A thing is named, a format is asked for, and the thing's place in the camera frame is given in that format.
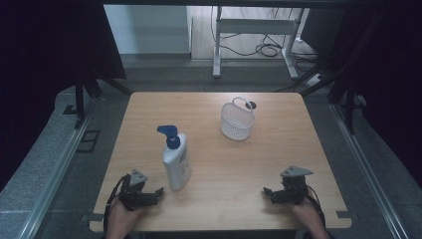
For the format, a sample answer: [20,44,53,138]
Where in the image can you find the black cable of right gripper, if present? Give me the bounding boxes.
[306,184,327,230]

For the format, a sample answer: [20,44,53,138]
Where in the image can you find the dark curtain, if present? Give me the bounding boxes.
[300,6,422,188]
[0,0,127,192]

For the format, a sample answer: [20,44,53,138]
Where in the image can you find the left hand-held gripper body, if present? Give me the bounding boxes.
[117,168,151,212]

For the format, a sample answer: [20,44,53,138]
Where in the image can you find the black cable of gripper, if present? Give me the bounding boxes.
[306,184,327,230]
[103,173,131,237]

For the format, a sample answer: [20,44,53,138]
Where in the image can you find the black cables on floor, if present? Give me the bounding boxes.
[210,6,319,73]

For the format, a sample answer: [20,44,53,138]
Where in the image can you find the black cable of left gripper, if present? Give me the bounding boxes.
[103,173,131,237]

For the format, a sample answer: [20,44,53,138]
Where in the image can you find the white power strip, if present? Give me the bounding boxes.
[306,73,324,88]

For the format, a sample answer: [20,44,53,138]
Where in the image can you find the black floor plate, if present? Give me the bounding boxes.
[76,129,102,154]

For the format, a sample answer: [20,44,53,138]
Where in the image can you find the aluminium rail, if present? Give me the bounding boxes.
[329,103,410,239]
[18,99,98,239]

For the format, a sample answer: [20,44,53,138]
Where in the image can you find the white pump bottle blue cap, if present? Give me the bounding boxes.
[156,124,193,192]

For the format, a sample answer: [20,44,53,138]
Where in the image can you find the black metal stand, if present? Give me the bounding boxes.
[63,74,133,129]
[298,13,382,135]

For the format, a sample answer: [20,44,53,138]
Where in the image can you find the person's right hand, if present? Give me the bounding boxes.
[288,198,327,235]

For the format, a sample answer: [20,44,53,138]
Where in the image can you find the white metal desk frame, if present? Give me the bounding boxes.
[212,5,306,80]

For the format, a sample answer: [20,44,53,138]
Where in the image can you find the white mesh basket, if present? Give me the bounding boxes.
[220,96,256,141]

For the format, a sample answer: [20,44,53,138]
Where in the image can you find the person's left hand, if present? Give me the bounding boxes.
[105,198,144,239]

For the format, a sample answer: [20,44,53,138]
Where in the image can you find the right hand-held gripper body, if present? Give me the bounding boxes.
[280,165,315,206]

